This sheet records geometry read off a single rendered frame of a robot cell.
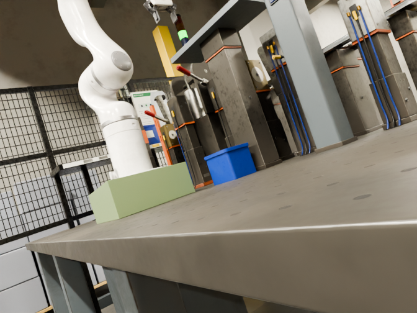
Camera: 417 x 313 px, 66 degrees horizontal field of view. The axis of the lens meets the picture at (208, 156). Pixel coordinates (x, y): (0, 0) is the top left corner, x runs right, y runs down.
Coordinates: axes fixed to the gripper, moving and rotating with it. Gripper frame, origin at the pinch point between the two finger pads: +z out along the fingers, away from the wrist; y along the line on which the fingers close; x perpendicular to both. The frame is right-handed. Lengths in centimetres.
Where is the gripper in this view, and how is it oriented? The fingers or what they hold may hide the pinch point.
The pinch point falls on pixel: (166, 19)
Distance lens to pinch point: 152.3
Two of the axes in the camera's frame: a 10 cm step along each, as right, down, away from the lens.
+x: -5.8, 2.8, 7.6
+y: 7.2, -2.7, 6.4
